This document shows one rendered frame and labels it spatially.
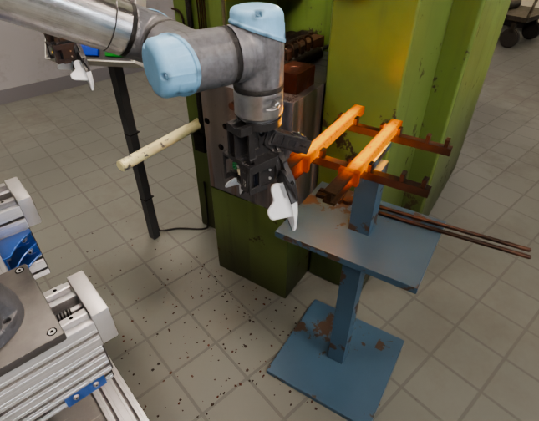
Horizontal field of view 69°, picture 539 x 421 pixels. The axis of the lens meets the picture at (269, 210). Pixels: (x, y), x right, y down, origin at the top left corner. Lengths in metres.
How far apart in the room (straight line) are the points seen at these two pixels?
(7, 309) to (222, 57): 0.55
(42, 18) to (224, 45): 0.22
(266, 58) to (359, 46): 0.79
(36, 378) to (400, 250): 0.87
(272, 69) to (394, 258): 0.66
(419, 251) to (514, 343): 0.90
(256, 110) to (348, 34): 0.79
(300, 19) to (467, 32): 0.63
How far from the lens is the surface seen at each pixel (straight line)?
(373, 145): 0.99
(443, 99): 1.77
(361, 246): 1.10
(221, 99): 1.42
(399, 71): 1.31
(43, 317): 0.82
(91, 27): 0.61
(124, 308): 1.89
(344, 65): 1.37
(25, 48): 4.26
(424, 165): 1.90
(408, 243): 1.14
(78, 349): 0.90
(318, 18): 1.77
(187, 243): 2.11
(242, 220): 1.65
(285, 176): 0.65
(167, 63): 0.51
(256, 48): 0.56
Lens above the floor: 1.39
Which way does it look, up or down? 38 degrees down
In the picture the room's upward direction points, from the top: straight up
